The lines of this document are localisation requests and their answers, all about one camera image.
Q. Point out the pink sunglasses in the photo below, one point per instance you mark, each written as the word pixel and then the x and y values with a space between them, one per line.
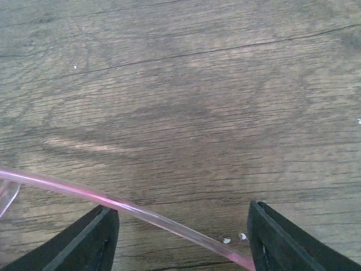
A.
pixel 96 196

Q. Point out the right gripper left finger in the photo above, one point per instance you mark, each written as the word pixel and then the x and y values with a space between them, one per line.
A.
pixel 87 244

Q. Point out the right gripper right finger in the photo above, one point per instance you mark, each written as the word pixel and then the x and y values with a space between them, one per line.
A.
pixel 278 244

